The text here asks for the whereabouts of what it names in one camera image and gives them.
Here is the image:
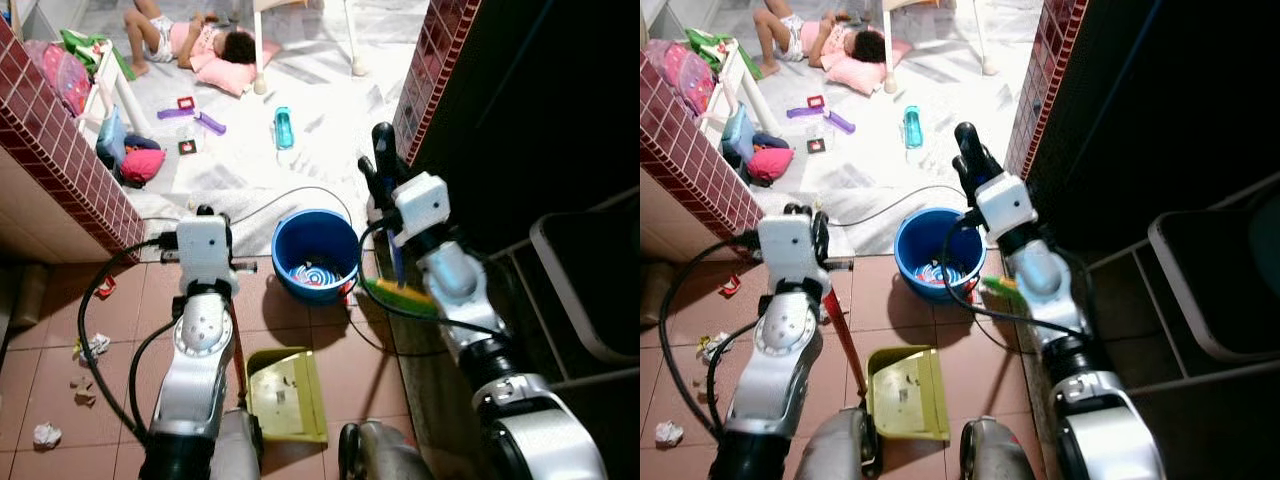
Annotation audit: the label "grey floor cable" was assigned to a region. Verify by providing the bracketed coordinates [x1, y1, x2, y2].
[140, 184, 357, 233]
[826, 183, 969, 229]

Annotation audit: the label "grey robot leg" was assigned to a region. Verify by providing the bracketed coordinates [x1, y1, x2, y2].
[959, 416, 1051, 480]
[795, 406, 883, 480]
[337, 419, 437, 480]
[208, 408, 265, 480]

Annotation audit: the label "pink and navy bag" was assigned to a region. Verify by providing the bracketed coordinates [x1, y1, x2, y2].
[119, 136, 168, 188]
[746, 132, 797, 186]

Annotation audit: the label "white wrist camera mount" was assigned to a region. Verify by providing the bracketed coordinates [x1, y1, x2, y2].
[974, 174, 1039, 242]
[176, 214, 240, 297]
[757, 214, 827, 297]
[391, 172, 452, 247]

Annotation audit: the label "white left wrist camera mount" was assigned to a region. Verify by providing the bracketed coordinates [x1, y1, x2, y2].
[176, 214, 240, 297]
[757, 214, 827, 297]

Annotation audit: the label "blue plastic bucket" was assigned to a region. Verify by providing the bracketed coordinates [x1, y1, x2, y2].
[271, 208, 362, 307]
[893, 207, 987, 304]

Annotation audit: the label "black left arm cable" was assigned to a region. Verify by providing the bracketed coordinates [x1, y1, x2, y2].
[77, 236, 182, 443]
[657, 232, 763, 441]

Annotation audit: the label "light blue bag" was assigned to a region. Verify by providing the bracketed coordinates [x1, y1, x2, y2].
[722, 104, 759, 167]
[96, 106, 130, 169]

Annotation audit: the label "green cloth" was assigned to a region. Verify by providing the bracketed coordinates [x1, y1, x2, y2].
[686, 28, 765, 81]
[58, 29, 138, 83]

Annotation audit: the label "pink pillow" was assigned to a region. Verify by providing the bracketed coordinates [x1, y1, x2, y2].
[190, 38, 283, 99]
[822, 38, 913, 97]

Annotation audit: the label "grey left robot leg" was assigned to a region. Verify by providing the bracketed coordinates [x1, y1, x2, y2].
[795, 406, 883, 480]
[208, 408, 265, 480]

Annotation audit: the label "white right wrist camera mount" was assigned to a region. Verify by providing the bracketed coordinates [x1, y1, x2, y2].
[391, 172, 452, 247]
[974, 174, 1039, 242]

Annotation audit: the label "small white table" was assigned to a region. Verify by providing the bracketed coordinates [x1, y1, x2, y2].
[76, 40, 153, 139]
[700, 40, 781, 137]

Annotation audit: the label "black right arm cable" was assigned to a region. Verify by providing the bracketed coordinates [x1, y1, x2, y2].
[938, 206, 1091, 353]
[345, 208, 506, 357]

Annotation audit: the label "grey right robot leg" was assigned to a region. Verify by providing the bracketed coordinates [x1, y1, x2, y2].
[337, 419, 437, 480]
[959, 416, 1051, 480]

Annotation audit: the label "child lying on floor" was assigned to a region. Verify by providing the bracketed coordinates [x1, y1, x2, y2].
[123, 0, 257, 77]
[752, 0, 888, 77]

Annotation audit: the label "white furniture leg frame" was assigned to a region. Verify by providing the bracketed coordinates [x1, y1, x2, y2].
[881, 0, 999, 96]
[251, 0, 369, 97]

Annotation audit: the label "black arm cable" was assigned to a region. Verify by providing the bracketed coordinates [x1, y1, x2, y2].
[938, 206, 1091, 353]
[657, 232, 763, 441]
[77, 236, 182, 443]
[345, 208, 506, 357]

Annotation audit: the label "yellow dustpan with red handle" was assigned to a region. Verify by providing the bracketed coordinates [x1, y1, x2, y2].
[231, 298, 330, 447]
[821, 284, 952, 444]

